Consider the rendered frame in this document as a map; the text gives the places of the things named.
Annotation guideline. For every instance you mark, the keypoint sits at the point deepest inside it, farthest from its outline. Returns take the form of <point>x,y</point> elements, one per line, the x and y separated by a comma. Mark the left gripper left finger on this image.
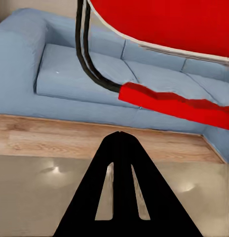
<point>79,218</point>

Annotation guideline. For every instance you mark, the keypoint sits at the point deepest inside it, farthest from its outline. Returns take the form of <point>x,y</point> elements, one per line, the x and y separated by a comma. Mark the sofa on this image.
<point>41,78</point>

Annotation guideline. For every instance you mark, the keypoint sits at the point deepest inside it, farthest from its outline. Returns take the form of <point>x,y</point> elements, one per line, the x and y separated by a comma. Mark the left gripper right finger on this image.
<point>168,216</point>

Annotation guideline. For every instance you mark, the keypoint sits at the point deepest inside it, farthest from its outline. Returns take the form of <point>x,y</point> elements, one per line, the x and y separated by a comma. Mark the coffee table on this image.
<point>35,193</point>

